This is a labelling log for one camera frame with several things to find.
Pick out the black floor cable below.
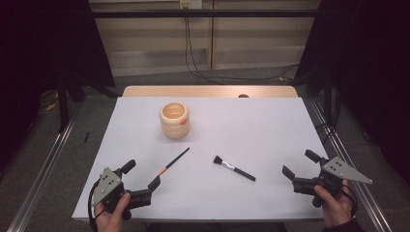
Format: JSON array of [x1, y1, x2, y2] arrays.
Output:
[[184, 16, 224, 86], [187, 16, 301, 82]]

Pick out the white wall socket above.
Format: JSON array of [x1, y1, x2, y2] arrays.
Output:
[[179, 0, 203, 10]]

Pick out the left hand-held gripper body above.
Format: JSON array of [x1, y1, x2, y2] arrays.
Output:
[[91, 166, 153, 221]]

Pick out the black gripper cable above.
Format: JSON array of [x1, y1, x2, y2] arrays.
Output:
[[87, 178, 102, 232], [340, 186, 359, 218]]

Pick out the black horizontal bar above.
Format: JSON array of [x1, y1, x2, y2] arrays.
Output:
[[91, 9, 320, 18]]

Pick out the aluminium floor rail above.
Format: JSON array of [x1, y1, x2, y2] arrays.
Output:
[[309, 97, 394, 232], [6, 101, 83, 232]]

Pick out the white table cover sheet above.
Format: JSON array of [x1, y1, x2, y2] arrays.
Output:
[[71, 96, 330, 223]]

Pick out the cream ringed brush holder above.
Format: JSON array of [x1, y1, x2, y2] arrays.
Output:
[[159, 101, 190, 140]]

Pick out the thin brush with gold ferrule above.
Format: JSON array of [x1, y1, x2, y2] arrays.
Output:
[[157, 147, 190, 177]]

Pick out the person's right hand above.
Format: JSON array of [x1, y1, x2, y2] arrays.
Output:
[[313, 179, 354, 230]]

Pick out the wooden table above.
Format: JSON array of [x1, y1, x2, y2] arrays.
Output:
[[122, 84, 299, 99]]

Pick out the black curtain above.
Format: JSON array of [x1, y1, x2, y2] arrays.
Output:
[[0, 0, 116, 168], [294, 0, 410, 185]]

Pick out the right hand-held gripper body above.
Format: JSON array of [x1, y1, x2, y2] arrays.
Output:
[[291, 156, 374, 209]]

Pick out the person's left hand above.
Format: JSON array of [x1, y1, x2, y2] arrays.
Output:
[[94, 192, 132, 232]]

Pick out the black brush with silver ferrule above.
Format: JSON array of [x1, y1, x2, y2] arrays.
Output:
[[213, 155, 257, 183]]

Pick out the black metal stand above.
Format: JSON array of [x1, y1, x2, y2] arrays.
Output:
[[323, 70, 334, 128], [57, 72, 71, 133]]

